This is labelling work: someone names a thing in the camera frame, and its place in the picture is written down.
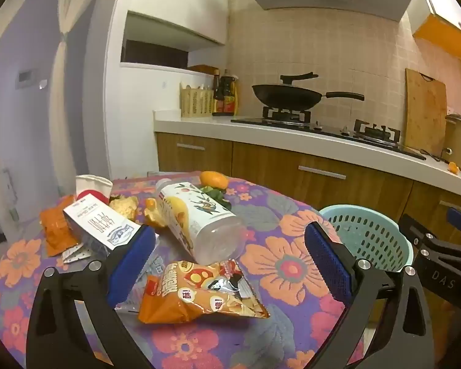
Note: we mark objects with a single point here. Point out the dark sauce bottle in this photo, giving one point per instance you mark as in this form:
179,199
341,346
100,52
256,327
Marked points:
230,96
216,96

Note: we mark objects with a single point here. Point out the black wok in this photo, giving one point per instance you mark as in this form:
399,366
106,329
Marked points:
288,96

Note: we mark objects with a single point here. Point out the black gas stove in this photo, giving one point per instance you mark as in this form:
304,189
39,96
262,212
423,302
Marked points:
330,128

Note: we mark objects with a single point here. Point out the floral tablecloth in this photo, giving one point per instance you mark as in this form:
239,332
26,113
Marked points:
276,238

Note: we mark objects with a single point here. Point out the white kitchen countertop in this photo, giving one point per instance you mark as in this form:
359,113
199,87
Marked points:
253,130

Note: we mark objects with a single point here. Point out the orange chip bag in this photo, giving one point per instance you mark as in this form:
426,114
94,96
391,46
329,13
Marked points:
184,296

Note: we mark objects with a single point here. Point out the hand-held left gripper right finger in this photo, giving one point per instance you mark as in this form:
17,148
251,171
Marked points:
328,263

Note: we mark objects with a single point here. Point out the clear plastic wrapper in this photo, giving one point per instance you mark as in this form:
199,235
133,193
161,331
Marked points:
153,265

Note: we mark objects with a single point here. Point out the red and white paper cup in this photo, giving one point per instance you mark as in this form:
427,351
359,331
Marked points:
94,184

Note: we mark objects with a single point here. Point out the teal plastic basket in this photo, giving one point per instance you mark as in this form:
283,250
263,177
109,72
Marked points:
368,234

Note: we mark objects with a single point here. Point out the orange wall cabinet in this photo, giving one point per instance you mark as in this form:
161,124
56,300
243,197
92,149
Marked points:
445,30

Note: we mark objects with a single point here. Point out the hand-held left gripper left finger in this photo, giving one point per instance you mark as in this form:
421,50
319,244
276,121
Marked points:
130,263

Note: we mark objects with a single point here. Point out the small orange fruit piece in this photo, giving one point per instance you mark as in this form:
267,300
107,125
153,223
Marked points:
453,167

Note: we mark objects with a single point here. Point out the orange peel piece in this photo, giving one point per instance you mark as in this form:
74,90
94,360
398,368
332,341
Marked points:
123,206
153,215

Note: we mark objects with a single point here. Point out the clear plastic bottle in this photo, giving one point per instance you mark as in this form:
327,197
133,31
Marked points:
199,219

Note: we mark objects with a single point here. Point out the cream utensil basket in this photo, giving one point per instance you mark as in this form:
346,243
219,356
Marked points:
196,102

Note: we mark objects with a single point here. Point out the white wall access box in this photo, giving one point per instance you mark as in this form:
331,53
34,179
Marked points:
7,184

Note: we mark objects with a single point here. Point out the wooden box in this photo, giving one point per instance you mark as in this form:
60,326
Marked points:
203,70

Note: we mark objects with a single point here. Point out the wooden base cabinets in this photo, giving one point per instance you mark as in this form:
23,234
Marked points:
269,161

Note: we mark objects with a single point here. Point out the wall switch panel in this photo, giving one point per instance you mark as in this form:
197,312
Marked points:
27,78

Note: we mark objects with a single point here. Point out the large orange peel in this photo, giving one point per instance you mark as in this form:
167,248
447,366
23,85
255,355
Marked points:
214,180

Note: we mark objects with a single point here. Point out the silver blister pack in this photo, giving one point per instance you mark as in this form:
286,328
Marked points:
75,255

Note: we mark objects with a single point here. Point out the small orange snack packet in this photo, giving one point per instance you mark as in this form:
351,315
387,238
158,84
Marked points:
57,230

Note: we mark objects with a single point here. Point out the wooden cutting board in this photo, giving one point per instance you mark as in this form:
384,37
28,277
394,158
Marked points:
424,115

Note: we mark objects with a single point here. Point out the white carton box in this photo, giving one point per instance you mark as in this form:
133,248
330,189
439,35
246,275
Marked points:
100,225

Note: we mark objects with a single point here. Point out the green leafy vegetable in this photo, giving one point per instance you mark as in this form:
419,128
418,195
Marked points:
215,196

